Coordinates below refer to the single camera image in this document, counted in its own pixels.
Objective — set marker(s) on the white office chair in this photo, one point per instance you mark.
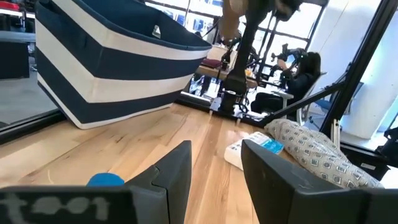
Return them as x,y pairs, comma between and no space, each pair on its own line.
300,115

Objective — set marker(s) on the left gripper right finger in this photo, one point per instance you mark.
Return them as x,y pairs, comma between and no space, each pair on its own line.
280,186

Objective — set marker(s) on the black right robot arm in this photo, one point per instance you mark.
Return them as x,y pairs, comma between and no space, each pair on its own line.
245,46

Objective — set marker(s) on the black equipment block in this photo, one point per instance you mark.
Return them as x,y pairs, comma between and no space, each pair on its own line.
388,146

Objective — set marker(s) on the navy white striped fabric basket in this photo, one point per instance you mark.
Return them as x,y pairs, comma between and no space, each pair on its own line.
109,65

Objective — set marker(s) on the blue rounded object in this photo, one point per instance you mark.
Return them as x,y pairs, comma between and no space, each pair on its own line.
105,180

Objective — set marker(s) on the person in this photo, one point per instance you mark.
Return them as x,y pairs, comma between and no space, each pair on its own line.
298,87

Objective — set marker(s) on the maroon pouch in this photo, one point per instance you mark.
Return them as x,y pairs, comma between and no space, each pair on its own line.
211,63

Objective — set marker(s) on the wooden background desk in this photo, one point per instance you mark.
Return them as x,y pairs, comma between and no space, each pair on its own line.
214,71

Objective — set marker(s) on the dark grey background desk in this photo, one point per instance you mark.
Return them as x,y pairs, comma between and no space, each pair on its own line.
14,59

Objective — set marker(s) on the black background robot device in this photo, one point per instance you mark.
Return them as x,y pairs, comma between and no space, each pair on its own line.
290,54

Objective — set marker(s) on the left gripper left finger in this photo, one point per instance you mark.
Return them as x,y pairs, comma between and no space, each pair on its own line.
168,193

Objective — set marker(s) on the grey patterned fabric pouch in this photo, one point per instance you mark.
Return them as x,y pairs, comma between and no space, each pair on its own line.
317,152

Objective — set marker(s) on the red object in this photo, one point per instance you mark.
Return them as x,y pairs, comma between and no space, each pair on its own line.
7,5

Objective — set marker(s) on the black aluminium table frame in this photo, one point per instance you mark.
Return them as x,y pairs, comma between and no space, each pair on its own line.
357,62

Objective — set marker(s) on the white box with teal label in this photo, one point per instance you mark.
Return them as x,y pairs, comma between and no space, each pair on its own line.
236,152

